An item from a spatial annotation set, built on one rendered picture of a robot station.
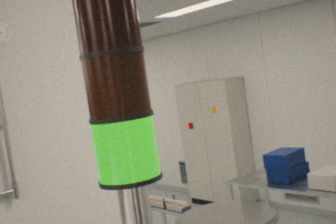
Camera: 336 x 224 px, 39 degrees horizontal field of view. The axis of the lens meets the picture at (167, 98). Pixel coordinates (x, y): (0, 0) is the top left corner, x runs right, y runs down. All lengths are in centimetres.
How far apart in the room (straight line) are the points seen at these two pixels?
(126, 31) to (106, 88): 5
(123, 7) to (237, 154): 701
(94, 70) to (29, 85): 151
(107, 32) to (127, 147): 9
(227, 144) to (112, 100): 700
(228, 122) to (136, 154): 689
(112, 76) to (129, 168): 7
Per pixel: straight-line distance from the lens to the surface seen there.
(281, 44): 695
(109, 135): 36
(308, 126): 686
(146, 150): 36
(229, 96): 723
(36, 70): 188
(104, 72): 35
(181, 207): 483
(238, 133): 734
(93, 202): 200
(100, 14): 35
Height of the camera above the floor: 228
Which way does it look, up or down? 3 degrees down
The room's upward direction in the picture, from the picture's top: 8 degrees counter-clockwise
